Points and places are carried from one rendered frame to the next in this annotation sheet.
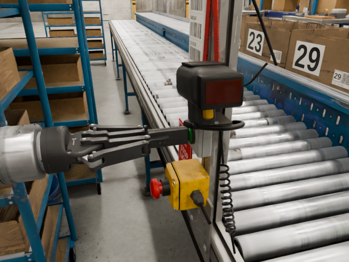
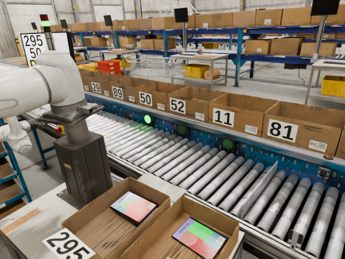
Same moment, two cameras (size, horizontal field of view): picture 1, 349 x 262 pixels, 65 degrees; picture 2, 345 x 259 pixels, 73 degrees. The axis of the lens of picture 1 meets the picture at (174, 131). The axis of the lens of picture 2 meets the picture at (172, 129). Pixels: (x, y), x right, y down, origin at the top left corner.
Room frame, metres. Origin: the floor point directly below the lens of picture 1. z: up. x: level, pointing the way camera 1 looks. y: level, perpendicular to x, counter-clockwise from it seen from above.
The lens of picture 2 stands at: (-1.46, 0.22, 1.57)
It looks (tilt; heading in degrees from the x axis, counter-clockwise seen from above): 25 degrees down; 326
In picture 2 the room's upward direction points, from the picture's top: 3 degrees counter-clockwise
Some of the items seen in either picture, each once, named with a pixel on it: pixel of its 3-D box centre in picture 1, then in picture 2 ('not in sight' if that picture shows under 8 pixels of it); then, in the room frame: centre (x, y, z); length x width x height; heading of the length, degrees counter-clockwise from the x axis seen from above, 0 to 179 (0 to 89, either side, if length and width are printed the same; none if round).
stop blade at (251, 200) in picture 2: not in sight; (261, 186); (-0.91, -0.70, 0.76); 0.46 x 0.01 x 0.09; 104
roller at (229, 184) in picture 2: not in sight; (232, 181); (-0.75, -0.66, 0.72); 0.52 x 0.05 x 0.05; 104
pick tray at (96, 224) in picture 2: not in sight; (120, 217); (-0.68, -0.01, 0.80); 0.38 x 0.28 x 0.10; 108
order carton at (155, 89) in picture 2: not in sight; (161, 95); (0.29, -0.87, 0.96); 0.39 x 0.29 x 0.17; 14
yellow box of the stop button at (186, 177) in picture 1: (188, 196); (66, 129); (0.41, -0.03, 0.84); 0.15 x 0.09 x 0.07; 14
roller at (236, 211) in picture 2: not in sight; (254, 190); (-0.88, -0.69, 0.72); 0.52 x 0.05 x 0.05; 104
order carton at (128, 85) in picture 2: not in sight; (134, 89); (0.67, -0.77, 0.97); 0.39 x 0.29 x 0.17; 14
